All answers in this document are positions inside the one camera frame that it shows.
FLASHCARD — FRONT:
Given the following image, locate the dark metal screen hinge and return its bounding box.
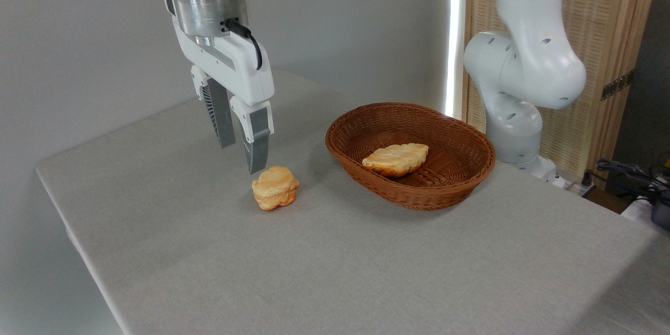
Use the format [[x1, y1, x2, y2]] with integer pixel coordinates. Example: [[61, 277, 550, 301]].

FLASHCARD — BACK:
[[600, 70, 635, 102]]

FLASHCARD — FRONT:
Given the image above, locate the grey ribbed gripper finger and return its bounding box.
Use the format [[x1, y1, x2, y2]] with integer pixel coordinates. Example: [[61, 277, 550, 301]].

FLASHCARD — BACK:
[[229, 95, 274, 175], [190, 65, 237, 149]]

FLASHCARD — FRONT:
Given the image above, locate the grey tablecloth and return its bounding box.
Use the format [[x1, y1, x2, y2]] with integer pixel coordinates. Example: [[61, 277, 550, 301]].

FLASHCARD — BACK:
[[35, 68, 670, 335]]

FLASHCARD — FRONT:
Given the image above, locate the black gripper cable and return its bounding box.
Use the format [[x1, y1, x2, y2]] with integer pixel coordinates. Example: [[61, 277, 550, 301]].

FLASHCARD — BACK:
[[224, 18, 263, 71]]

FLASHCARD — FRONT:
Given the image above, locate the brown oval wicker basket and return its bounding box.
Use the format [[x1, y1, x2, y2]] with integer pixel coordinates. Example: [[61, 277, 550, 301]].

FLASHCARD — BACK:
[[325, 102, 497, 212]]

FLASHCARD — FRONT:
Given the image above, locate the black cable bundle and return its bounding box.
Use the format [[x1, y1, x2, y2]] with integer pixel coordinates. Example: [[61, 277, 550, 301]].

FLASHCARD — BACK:
[[589, 158, 670, 200]]

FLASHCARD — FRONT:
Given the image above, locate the small round bread roll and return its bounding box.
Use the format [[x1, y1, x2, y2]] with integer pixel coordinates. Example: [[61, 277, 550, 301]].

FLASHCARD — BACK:
[[251, 165, 301, 212]]

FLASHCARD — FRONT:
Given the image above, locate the white power strip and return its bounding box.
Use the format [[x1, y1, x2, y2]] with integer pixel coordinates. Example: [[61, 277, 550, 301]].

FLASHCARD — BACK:
[[563, 177, 596, 197]]

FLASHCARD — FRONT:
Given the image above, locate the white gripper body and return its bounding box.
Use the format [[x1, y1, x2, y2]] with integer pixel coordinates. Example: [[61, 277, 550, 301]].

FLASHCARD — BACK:
[[172, 15, 275, 107]]

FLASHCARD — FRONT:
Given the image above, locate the long flat bread loaf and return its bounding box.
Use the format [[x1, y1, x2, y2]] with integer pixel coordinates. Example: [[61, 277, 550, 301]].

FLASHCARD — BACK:
[[362, 142, 430, 178]]

